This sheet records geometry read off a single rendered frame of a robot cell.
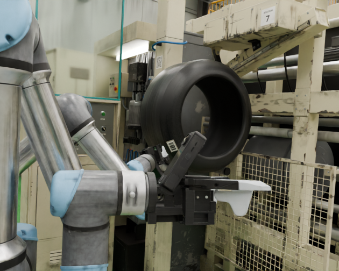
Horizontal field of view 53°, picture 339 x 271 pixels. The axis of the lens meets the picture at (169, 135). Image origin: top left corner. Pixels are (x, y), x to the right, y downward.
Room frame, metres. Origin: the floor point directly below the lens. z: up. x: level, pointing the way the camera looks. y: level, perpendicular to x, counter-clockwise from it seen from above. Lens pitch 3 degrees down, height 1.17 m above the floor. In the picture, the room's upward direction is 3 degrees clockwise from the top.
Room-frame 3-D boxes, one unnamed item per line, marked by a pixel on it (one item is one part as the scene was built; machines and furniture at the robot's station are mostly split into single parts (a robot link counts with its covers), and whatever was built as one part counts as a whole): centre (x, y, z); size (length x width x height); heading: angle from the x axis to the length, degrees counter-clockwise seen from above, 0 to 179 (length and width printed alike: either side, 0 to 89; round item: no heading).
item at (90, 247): (0.57, 0.13, 0.94); 0.11 x 0.08 x 0.11; 14
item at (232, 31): (1.95, -0.43, 1.71); 0.61 x 0.25 x 0.15; 31
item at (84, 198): (0.55, 0.13, 1.04); 0.11 x 0.08 x 0.09; 104
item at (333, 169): (1.87, -0.52, 0.65); 0.90 x 0.02 x 0.70; 31
